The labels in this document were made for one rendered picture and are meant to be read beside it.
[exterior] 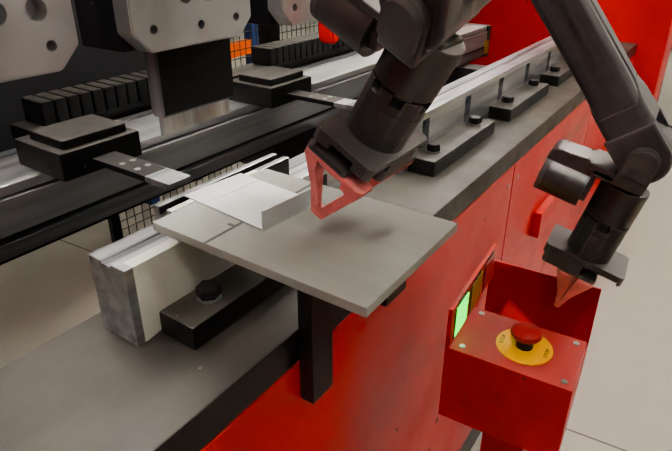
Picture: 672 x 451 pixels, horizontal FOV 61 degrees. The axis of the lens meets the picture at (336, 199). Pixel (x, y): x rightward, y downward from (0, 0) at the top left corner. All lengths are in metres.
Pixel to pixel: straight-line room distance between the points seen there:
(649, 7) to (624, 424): 1.54
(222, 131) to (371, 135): 0.57
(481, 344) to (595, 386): 1.24
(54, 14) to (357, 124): 0.25
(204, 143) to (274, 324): 0.44
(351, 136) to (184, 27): 0.19
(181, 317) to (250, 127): 0.53
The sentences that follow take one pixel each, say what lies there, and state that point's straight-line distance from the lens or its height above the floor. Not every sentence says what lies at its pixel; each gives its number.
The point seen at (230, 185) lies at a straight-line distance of 0.68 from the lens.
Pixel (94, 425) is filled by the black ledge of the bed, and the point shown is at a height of 0.87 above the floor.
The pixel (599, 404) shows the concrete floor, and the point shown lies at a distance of 1.96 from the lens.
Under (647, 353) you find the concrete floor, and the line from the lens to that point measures 2.22.
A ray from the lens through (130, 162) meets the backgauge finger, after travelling 0.78.
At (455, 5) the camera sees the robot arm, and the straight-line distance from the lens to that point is 0.38.
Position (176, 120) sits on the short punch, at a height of 1.09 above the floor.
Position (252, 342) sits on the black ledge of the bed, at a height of 0.87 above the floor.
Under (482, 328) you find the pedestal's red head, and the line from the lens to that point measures 0.82.
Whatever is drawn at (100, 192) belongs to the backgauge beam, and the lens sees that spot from 0.89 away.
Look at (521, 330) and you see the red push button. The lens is 0.78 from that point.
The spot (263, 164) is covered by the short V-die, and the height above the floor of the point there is 0.99.
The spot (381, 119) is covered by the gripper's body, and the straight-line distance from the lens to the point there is 0.47.
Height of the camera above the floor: 1.27
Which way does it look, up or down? 25 degrees down
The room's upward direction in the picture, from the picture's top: straight up
